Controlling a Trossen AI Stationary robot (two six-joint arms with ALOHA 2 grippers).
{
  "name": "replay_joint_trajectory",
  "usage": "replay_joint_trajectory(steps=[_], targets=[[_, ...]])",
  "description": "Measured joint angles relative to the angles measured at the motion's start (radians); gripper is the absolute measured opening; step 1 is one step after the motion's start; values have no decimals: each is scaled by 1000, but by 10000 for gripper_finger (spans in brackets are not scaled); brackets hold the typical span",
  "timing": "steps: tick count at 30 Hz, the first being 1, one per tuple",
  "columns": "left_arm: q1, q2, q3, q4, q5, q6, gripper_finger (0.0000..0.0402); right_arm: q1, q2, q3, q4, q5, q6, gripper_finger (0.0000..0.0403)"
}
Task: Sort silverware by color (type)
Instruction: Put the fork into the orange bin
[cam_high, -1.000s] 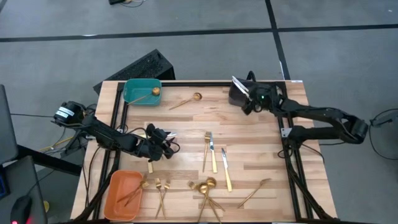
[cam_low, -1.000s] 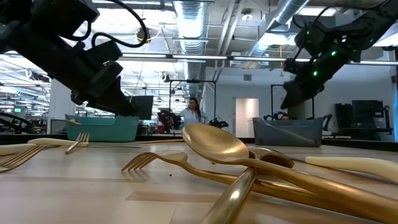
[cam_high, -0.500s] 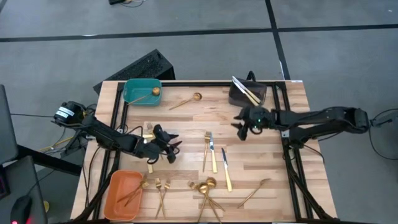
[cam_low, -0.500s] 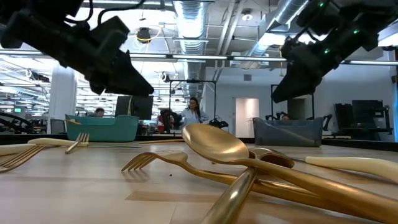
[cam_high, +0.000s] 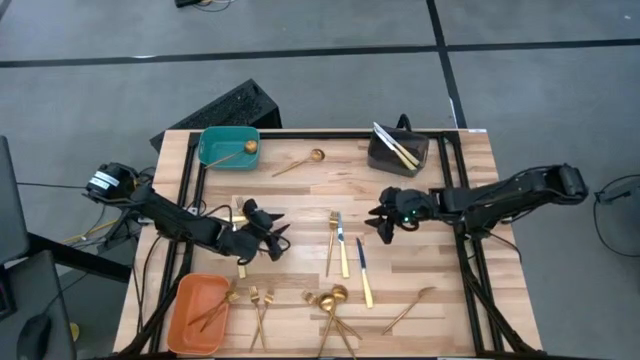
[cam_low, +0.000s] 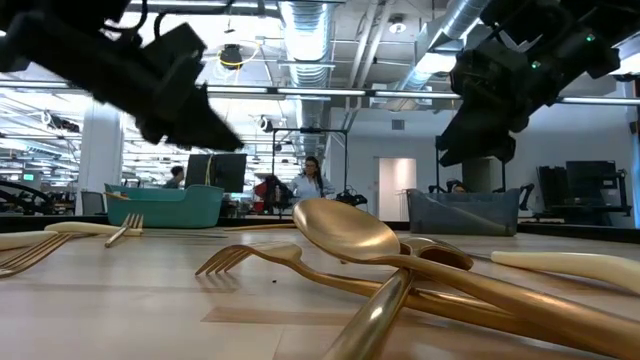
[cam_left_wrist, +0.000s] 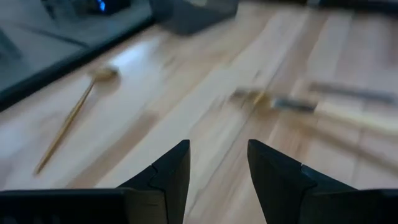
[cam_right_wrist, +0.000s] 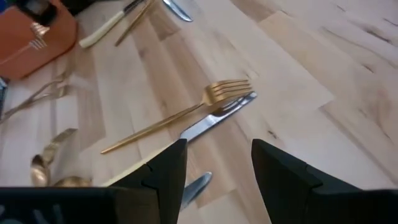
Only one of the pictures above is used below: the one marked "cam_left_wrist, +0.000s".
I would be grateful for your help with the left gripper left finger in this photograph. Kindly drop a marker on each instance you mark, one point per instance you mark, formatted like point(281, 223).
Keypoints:
point(168, 186)

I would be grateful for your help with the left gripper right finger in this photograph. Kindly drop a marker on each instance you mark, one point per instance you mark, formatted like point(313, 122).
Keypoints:
point(273, 186)

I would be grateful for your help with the gold fork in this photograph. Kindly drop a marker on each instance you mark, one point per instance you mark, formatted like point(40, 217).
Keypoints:
point(258, 98)

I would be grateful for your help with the gold spoon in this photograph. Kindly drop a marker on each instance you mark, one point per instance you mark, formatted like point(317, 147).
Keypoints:
point(104, 74)

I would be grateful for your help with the dark grey plastic bin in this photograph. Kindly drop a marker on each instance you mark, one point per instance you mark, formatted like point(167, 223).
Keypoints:
point(192, 15)

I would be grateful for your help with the black device with blue light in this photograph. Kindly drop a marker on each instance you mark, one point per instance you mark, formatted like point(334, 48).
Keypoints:
point(102, 5)

